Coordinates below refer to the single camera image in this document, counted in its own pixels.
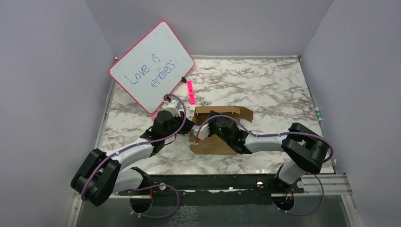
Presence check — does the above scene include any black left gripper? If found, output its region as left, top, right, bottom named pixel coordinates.
left=163, top=111, right=195, bottom=140

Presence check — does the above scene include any brown cardboard box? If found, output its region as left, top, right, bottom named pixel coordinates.
left=189, top=105, right=253, bottom=155

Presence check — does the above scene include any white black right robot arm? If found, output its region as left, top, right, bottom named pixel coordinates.
left=196, top=111, right=331, bottom=192

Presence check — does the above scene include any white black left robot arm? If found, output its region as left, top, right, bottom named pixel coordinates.
left=70, top=110, right=195, bottom=206

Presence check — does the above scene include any pink marker pen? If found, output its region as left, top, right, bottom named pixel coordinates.
left=186, top=80, right=196, bottom=105

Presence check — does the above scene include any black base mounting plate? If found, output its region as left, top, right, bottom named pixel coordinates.
left=118, top=174, right=289, bottom=206

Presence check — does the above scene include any pink-framed whiteboard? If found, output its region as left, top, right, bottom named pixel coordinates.
left=109, top=20, right=195, bottom=114

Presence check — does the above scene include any green white glue stick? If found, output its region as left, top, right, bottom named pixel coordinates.
left=315, top=107, right=323, bottom=122

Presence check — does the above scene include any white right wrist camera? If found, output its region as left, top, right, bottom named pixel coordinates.
left=192, top=124, right=209, bottom=142

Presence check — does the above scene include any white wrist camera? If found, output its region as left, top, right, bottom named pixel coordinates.
left=192, top=124, right=209, bottom=142
left=166, top=100, right=182, bottom=117

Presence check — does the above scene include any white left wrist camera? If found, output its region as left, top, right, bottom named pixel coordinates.
left=166, top=100, right=182, bottom=117

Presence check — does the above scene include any aluminium frame rail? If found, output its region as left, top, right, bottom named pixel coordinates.
left=67, top=174, right=361, bottom=227

